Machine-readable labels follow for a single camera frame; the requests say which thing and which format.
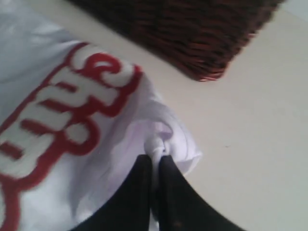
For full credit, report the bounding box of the dark brown wicker basket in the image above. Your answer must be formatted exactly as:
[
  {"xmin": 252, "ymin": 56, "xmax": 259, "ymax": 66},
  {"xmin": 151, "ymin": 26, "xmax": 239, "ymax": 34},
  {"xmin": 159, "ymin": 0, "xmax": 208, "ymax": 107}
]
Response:
[{"xmin": 74, "ymin": 0, "xmax": 282, "ymax": 81}]

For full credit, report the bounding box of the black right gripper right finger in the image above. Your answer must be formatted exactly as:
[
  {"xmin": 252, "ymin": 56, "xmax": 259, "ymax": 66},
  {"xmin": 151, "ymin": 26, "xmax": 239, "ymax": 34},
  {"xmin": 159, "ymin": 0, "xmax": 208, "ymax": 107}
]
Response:
[{"xmin": 158, "ymin": 155, "xmax": 243, "ymax": 231}]

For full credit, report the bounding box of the white t-shirt red lettering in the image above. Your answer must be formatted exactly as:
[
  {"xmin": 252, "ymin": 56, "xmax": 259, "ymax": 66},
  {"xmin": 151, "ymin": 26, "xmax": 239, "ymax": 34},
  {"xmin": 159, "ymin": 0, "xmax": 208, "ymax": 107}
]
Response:
[{"xmin": 0, "ymin": 7, "xmax": 201, "ymax": 231}]

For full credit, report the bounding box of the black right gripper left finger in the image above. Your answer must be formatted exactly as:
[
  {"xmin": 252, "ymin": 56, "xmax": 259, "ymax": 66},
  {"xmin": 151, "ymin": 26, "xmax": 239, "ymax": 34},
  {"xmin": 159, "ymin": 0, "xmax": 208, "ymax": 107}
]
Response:
[{"xmin": 72, "ymin": 154, "xmax": 152, "ymax": 231}]

